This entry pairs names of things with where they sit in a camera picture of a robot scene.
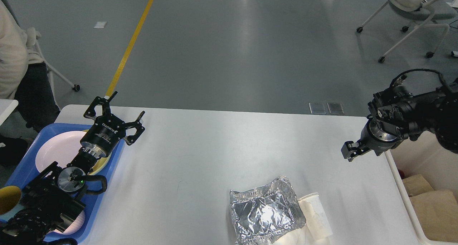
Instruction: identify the teal mug yellow inside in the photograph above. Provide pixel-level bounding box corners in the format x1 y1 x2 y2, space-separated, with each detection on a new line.
0 185 24 222

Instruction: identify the pink plate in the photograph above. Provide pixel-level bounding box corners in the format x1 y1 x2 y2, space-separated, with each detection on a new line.
35 131 86 172

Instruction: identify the large foil sheet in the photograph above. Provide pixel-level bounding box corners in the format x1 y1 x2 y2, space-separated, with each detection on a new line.
229 176 306 245

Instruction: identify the yellow plate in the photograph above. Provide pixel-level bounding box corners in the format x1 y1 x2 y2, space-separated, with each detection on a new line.
81 129 112 176

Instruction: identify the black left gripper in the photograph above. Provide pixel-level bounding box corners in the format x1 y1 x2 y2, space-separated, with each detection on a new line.
79 91 146 158

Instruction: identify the brown bag inside bin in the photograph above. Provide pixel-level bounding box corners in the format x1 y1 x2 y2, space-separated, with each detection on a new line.
402 174 435 197

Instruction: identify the white plastic bin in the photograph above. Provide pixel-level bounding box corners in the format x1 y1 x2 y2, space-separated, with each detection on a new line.
385 133 457 245

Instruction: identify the person in cream sweater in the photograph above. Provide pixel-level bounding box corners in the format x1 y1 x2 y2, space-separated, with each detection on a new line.
0 0 60 167

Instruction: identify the pink ribbed mug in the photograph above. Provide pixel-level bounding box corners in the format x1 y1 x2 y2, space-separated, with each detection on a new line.
53 211 86 235

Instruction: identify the white chair frame left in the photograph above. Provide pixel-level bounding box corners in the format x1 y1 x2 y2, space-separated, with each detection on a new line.
25 27 81 105

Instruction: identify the white paper cup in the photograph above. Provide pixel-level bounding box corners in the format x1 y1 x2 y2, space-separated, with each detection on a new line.
276 192 333 245

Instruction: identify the white rolling office chair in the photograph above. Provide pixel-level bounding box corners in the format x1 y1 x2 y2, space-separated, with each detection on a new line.
356 0 457 63

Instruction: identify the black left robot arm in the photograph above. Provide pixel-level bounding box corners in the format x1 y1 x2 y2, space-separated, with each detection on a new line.
1 92 145 245

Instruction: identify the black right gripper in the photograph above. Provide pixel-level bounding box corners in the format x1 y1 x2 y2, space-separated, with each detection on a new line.
341 119 402 162

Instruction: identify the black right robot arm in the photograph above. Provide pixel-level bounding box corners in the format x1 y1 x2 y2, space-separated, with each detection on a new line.
341 68 458 162

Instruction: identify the brown paper bag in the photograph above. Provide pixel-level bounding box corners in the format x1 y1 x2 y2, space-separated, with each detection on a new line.
410 190 458 243

